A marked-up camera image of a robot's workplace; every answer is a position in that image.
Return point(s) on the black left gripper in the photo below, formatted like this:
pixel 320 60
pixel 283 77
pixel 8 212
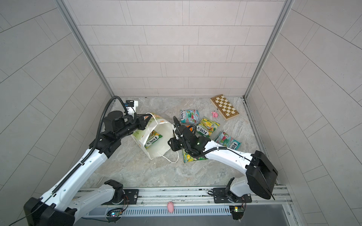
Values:
pixel 138 118

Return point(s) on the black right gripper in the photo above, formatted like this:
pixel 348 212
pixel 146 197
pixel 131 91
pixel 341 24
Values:
pixel 173 144

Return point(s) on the white illustrated paper bag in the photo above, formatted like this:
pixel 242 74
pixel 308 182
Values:
pixel 160 147

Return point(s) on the teal Fox's candy bag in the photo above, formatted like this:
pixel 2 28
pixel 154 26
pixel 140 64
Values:
pixel 228 141
pixel 189 116

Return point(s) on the green Fox's spring tea bag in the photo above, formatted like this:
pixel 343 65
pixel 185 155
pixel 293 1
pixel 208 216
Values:
pixel 207 127

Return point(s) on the green blue snack bag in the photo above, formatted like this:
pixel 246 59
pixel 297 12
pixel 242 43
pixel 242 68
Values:
pixel 153 137

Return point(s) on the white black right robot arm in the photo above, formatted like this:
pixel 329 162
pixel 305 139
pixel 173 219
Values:
pixel 260 174

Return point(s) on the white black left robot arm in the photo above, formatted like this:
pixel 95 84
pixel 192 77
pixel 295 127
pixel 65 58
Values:
pixel 57 206

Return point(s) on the pink pig toy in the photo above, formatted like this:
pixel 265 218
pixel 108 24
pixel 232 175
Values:
pixel 215 114

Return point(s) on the wooden folding chess board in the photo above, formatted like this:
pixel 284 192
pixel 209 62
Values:
pixel 225 108

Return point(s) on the left circuit board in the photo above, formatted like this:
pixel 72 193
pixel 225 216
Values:
pixel 115 213

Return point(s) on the circuit board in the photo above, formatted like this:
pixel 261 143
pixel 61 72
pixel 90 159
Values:
pixel 115 213
pixel 237 212

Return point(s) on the right circuit board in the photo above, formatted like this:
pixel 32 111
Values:
pixel 237 212

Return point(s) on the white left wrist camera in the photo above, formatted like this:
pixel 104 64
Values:
pixel 131 106

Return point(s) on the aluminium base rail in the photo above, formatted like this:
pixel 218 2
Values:
pixel 188 201

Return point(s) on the pink eraser on rail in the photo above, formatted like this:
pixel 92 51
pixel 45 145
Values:
pixel 170 207

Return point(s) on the aluminium corner post left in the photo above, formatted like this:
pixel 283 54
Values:
pixel 81 41

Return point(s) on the aluminium corner post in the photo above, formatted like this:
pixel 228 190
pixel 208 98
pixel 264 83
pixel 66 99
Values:
pixel 81 41
pixel 274 34

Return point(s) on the aluminium corner post right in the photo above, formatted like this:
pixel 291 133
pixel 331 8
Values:
pixel 274 34

